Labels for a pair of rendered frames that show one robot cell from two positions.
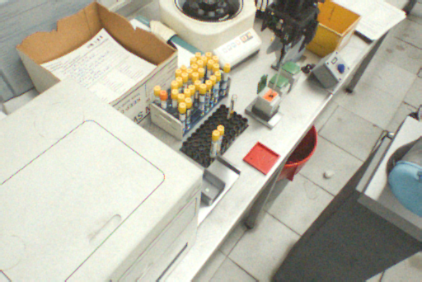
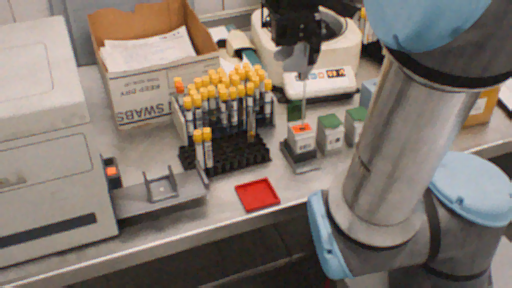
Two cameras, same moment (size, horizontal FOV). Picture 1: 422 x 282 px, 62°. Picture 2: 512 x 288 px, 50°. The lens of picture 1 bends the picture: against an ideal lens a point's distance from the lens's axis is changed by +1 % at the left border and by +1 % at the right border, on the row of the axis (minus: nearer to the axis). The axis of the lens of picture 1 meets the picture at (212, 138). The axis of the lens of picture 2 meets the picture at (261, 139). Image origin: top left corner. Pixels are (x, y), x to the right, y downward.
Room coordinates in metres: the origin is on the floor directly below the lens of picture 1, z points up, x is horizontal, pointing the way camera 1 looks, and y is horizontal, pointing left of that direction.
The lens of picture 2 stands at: (-0.12, -0.58, 1.63)
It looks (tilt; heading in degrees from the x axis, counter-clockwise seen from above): 40 degrees down; 38
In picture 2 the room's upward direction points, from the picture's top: straight up
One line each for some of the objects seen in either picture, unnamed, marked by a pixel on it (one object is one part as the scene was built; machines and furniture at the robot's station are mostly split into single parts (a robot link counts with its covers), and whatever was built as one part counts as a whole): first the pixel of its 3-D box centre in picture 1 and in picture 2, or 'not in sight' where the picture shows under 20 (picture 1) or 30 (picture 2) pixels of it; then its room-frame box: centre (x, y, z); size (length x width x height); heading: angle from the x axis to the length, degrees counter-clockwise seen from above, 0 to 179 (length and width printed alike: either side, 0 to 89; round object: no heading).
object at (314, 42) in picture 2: (302, 31); (310, 40); (0.58, -0.15, 1.16); 0.05 x 0.02 x 0.09; 58
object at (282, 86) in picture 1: (277, 89); (329, 133); (0.67, -0.15, 0.91); 0.05 x 0.04 x 0.07; 59
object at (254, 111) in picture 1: (264, 110); (299, 150); (0.60, -0.13, 0.89); 0.09 x 0.05 x 0.04; 58
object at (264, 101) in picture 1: (266, 103); (300, 139); (0.60, -0.13, 0.92); 0.05 x 0.04 x 0.06; 58
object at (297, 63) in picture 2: (288, 53); (296, 64); (0.57, -0.13, 1.12); 0.06 x 0.03 x 0.09; 148
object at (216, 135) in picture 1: (217, 124); (223, 136); (0.50, -0.01, 0.93); 0.17 x 0.09 x 0.11; 150
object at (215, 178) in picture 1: (200, 196); (149, 191); (0.32, 0.01, 0.92); 0.21 x 0.07 x 0.05; 149
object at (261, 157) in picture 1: (261, 157); (257, 194); (0.46, -0.13, 0.88); 0.07 x 0.07 x 0.01; 59
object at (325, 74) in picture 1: (324, 67); not in sight; (0.77, -0.29, 0.92); 0.13 x 0.07 x 0.08; 59
